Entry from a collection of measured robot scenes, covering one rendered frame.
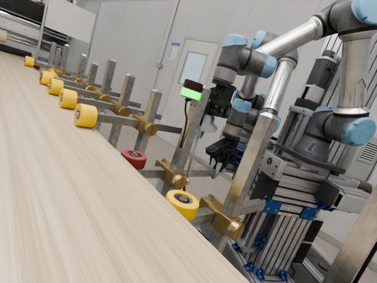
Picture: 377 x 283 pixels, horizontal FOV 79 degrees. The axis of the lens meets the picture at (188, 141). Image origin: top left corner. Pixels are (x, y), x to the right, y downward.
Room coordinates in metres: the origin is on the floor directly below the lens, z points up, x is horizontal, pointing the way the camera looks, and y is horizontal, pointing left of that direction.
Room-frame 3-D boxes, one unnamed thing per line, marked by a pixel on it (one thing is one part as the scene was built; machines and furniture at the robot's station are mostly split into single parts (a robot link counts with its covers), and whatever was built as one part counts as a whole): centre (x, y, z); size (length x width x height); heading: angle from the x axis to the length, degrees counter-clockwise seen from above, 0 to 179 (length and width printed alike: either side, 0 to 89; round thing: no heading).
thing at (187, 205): (0.49, -0.03, 0.85); 0.08 x 0.08 x 0.11
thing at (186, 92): (0.72, 0.04, 1.14); 0.06 x 0.06 x 0.02
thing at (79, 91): (1.32, 0.56, 0.95); 0.50 x 0.04 x 0.04; 135
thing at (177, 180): (0.76, 0.03, 0.85); 0.13 x 0.06 x 0.05; 45
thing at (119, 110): (1.12, 0.38, 0.95); 0.13 x 0.06 x 0.05; 45
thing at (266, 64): (0.86, -0.14, 1.30); 0.11 x 0.11 x 0.08; 12
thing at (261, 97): (1.54, -0.39, 1.21); 0.13 x 0.12 x 0.14; 80
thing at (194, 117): (0.75, 0.01, 0.93); 0.03 x 0.03 x 0.48; 45
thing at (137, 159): (0.67, 0.14, 0.85); 0.08 x 0.08 x 0.11
